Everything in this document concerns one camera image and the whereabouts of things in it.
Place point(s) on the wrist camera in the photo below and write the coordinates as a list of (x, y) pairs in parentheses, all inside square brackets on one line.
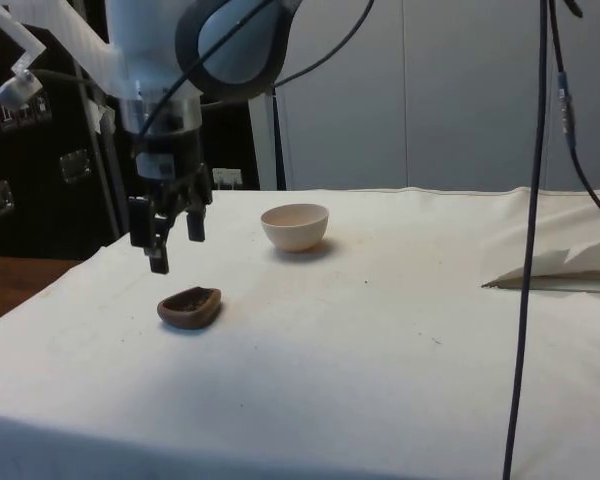
[(87, 47)]

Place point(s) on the black cabinet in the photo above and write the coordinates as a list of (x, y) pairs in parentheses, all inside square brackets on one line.
[(35, 200)]

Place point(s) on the brown cup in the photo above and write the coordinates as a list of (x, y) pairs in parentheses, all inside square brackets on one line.
[(190, 317)]

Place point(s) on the white bowl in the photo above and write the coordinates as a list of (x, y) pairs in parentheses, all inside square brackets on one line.
[(300, 235)]

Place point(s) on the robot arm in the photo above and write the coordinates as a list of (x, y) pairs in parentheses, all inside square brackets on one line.
[(145, 30)]

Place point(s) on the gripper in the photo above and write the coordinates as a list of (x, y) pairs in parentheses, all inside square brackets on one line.
[(180, 150)]

